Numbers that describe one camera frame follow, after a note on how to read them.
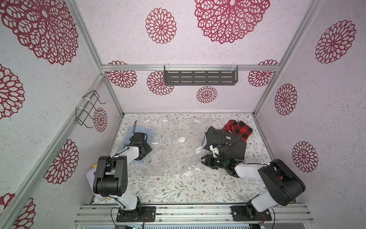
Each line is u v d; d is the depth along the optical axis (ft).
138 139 2.49
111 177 1.53
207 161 2.65
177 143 3.31
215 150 2.79
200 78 3.04
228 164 2.35
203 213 2.46
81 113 2.39
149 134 3.71
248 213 2.22
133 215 2.23
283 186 1.48
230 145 3.11
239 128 3.50
